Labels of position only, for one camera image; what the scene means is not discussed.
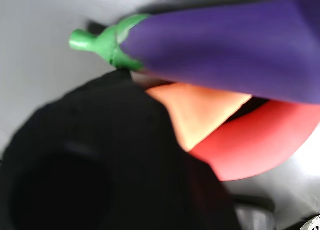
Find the orange toy carrot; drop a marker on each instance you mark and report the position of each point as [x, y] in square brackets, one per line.
[195, 110]

